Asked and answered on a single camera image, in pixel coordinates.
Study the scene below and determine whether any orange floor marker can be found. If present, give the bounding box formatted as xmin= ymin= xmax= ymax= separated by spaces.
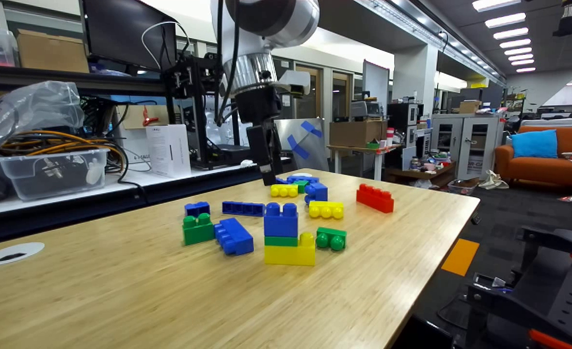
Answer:
xmin=440 ymin=236 xmax=483 ymax=278

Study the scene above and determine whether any white round table grommet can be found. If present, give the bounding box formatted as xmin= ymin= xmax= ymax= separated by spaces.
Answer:
xmin=0 ymin=240 xmax=46 ymax=269

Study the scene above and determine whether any red four-stud block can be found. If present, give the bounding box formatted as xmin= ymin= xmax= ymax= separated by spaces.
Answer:
xmin=355 ymin=181 xmax=396 ymax=214

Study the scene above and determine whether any yellow three-stud block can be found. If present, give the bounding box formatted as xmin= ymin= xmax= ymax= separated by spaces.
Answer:
xmin=306 ymin=199 xmax=347 ymax=220

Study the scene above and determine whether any cardboard box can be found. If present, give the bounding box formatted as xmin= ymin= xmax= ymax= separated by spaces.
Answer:
xmin=328 ymin=117 xmax=390 ymax=148
xmin=15 ymin=26 xmax=91 ymax=75

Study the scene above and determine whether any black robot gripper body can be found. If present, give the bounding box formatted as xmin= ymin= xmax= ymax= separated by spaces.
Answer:
xmin=231 ymin=81 xmax=283 ymax=129

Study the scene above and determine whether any black side bench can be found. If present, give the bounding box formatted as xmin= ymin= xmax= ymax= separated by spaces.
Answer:
xmin=0 ymin=152 xmax=295 ymax=247

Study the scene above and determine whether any large yellow block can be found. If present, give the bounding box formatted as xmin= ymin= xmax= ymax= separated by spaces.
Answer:
xmin=262 ymin=230 xmax=318 ymax=267

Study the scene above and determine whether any blue two-stud block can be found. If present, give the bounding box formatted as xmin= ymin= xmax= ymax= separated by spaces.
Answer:
xmin=262 ymin=199 xmax=301 ymax=240

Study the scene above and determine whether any blue cushion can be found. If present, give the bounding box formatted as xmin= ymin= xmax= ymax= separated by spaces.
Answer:
xmin=510 ymin=127 xmax=560 ymax=160

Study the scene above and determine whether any yellow cable bundle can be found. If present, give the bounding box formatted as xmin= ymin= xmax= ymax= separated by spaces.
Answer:
xmin=0 ymin=127 xmax=118 ymax=158

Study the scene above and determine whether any grey panel with blue tape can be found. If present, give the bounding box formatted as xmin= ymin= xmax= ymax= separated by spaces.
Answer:
xmin=275 ymin=116 xmax=333 ymax=170

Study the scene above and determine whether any black 3D printer frame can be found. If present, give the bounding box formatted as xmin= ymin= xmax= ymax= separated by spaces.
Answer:
xmin=163 ymin=52 xmax=262 ymax=168

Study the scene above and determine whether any clear plastic tub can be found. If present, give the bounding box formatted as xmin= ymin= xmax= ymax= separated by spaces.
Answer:
xmin=0 ymin=145 xmax=110 ymax=201

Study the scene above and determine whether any ceiling light panel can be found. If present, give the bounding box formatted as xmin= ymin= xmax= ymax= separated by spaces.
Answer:
xmin=471 ymin=0 xmax=523 ymax=13
xmin=483 ymin=9 xmax=529 ymax=30
xmin=491 ymin=24 xmax=531 ymax=42
xmin=498 ymin=36 xmax=533 ymax=50

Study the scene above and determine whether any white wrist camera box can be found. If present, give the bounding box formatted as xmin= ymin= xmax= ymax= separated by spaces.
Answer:
xmin=275 ymin=67 xmax=314 ymax=100

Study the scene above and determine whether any small yellow block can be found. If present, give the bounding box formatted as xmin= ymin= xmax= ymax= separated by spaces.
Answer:
xmin=268 ymin=181 xmax=301 ymax=199

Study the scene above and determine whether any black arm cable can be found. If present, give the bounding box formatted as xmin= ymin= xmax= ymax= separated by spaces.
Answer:
xmin=213 ymin=0 xmax=242 ymax=125

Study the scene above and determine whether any white cable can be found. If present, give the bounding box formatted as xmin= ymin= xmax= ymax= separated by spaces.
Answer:
xmin=138 ymin=17 xmax=192 ymax=73

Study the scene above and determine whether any green two-stud block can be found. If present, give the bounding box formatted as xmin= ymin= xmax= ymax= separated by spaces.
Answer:
xmin=314 ymin=224 xmax=349 ymax=253
xmin=264 ymin=234 xmax=301 ymax=247

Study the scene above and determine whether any orange sofa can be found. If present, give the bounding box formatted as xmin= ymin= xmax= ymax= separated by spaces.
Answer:
xmin=492 ymin=123 xmax=572 ymax=189

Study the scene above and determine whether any white glass-door cabinet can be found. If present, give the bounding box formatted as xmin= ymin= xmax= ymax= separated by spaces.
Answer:
xmin=428 ymin=112 xmax=502 ymax=181

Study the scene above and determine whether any black cabinet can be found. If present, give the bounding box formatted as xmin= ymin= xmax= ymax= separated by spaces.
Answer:
xmin=386 ymin=100 xmax=427 ymax=135

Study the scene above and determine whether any large bright blue block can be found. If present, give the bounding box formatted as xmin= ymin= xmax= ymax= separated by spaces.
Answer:
xmin=213 ymin=216 xmax=256 ymax=257

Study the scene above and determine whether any clear plastic bag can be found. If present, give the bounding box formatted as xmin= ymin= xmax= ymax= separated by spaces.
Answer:
xmin=0 ymin=79 xmax=87 ymax=203

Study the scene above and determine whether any black machine with red parts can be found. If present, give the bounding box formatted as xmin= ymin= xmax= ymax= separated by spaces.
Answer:
xmin=461 ymin=224 xmax=572 ymax=349

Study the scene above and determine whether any black monitor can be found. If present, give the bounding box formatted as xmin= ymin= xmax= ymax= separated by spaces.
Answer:
xmin=79 ymin=0 xmax=178 ymax=73

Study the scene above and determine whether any long dark blue block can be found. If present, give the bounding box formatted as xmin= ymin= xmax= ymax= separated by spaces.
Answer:
xmin=221 ymin=199 xmax=268 ymax=218

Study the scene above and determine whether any white small table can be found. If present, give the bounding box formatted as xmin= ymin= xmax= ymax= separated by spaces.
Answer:
xmin=328 ymin=141 xmax=405 ymax=181

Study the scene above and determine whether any small dark blue block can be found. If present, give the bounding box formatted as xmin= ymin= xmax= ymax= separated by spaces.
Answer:
xmin=182 ymin=199 xmax=211 ymax=218

